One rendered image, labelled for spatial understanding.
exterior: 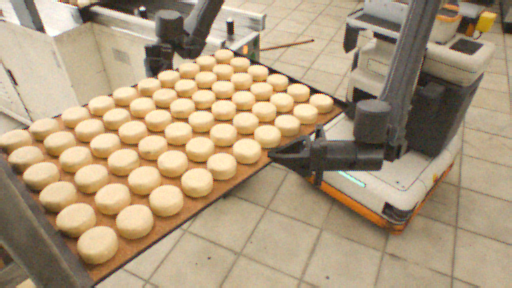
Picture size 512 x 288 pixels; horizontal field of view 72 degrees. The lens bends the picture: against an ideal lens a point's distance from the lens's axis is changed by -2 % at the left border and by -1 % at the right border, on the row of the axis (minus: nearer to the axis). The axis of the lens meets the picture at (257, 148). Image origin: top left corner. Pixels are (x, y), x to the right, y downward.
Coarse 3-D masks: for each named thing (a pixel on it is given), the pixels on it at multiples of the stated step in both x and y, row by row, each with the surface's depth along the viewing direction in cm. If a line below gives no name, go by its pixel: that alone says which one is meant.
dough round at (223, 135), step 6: (216, 126) 68; (222, 126) 68; (228, 126) 68; (210, 132) 67; (216, 132) 66; (222, 132) 66; (228, 132) 66; (234, 132) 66; (210, 138) 67; (216, 138) 65; (222, 138) 65; (228, 138) 65; (234, 138) 66; (216, 144) 66; (222, 144) 66; (228, 144) 66
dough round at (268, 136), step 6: (264, 126) 68; (270, 126) 68; (258, 132) 67; (264, 132) 67; (270, 132) 67; (276, 132) 67; (258, 138) 66; (264, 138) 65; (270, 138) 65; (276, 138) 66; (264, 144) 66; (270, 144) 66; (276, 144) 66
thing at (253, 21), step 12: (144, 0) 175; (156, 0) 171; (168, 0) 167; (180, 0) 163; (192, 0) 160; (228, 12) 153; (240, 12) 149; (252, 12) 149; (240, 24) 153; (252, 24) 150; (264, 24) 149
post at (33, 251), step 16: (0, 176) 26; (0, 192) 26; (16, 192) 27; (0, 208) 27; (16, 208) 28; (0, 224) 27; (16, 224) 28; (32, 224) 29; (0, 240) 28; (16, 240) 29; (32, 240) 30; (48, 240) 31; (16, 256) 30; (32, 256) 31; (48, 256) 32; (32, 272) 32; (48, 272) 33; (64, 272) 34
